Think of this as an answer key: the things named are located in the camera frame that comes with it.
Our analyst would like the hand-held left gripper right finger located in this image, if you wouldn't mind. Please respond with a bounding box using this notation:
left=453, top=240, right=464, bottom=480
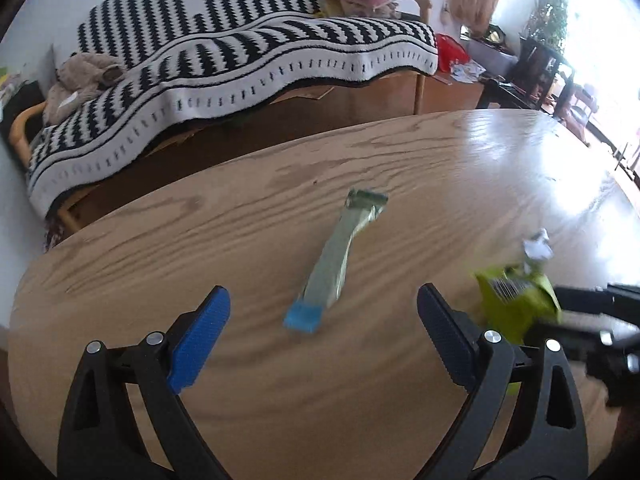
left=416, top=284, right=590, bottom=480

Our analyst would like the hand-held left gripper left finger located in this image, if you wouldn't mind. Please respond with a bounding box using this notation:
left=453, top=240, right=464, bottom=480
left=57, top=286, right=236, bottom=480

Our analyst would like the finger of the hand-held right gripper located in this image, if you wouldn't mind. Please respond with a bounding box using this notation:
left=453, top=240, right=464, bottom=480
left=554, top=284, right=640, bottom=316
left=530, top=322, right=601, bottom=361

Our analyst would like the green snack packet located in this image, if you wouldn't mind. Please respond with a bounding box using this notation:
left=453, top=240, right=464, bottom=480
left=474, top=262, right=562, bottom=348

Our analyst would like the long silver wrapper blue end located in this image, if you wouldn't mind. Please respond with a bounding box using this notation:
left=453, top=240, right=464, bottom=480
left=283, top=188, right=390, bottom=334

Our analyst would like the white crumpled paper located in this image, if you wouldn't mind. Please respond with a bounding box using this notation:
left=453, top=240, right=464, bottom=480
left=522, top=229, right=554, bottom=266

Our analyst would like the black wooden chair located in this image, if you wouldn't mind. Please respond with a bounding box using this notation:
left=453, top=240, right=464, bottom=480
left=477, top=40, right=577, bottom=122

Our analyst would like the wooden sofa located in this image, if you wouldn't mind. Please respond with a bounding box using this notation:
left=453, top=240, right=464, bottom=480
left=10, top=0, right=436, bottom=235

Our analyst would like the white printed plastic bag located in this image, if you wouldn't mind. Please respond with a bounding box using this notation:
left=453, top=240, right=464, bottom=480
left=448, top=60, right=485, bottom=84

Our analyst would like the black white patterned sofa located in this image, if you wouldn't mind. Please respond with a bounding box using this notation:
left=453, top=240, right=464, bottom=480
left=27, top=0, right=440, bottom=217

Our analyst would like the red bag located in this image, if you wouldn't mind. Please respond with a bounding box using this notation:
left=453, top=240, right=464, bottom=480
left=434, top=33, right=469, bottom=74

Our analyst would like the beige plush toy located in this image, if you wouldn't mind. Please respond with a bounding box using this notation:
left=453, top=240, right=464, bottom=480
left=42, top=52, right=126, bottom=127

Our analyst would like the black cushion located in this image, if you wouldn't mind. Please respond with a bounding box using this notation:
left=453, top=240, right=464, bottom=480
left=0, top=81, right=47, bottom=134

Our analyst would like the green potted plant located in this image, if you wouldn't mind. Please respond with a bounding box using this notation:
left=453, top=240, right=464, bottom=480
left=524, top=0, right=572, bottom=52

